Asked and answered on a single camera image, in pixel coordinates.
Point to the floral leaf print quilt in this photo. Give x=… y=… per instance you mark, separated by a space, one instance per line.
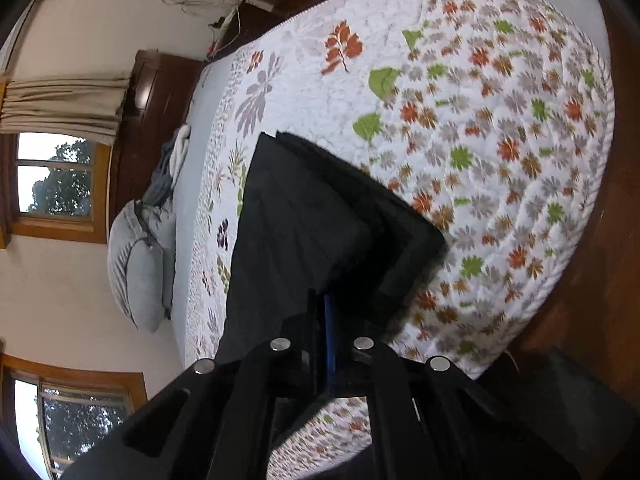
x=475 y=110

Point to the grey pillow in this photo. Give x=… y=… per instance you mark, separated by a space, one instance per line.
x=150 y=280

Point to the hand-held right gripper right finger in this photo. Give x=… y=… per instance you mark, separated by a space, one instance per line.
x=371 y=362

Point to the beige curtain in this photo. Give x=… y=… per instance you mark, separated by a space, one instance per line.
x=65 y=105

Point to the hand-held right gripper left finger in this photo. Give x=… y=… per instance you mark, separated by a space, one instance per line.
x=329 y=345

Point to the white garment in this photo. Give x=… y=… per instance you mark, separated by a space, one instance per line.
x=181 y=150

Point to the dark wooden bed headboard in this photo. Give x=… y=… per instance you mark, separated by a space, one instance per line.
x=150 y=90

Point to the dark wooden nightstand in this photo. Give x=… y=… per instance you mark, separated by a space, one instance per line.
x=245 y=25

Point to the small wooden frame window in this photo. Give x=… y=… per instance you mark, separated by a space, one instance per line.
x=55 y=180

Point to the black pants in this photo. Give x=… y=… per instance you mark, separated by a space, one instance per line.
x=300 y=220

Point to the grey and white clothes heap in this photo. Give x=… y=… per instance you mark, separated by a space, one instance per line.
x=162 y=180

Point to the large wooden frame window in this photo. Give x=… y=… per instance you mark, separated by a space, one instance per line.
x=75 y=410

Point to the grey pillows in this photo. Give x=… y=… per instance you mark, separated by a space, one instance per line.
x=122 y=245

